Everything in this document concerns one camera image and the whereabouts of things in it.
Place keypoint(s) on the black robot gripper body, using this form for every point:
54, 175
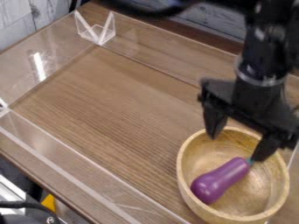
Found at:
255, 100

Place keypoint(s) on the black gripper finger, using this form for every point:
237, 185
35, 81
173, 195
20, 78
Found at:
266, 148
215, 116

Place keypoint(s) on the brown wooden bowl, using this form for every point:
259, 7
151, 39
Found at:
255, 198

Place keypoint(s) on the purple toy eggplant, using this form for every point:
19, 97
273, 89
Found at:
210, 185

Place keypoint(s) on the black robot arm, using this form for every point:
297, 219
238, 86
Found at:
271, 21

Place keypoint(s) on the yellow black device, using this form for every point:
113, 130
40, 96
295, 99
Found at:
48, 201

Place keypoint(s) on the clear acrylic tray wall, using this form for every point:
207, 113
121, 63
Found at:
103, 154

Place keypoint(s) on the clear acrylic corner bracket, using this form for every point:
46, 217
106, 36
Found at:
99, 34

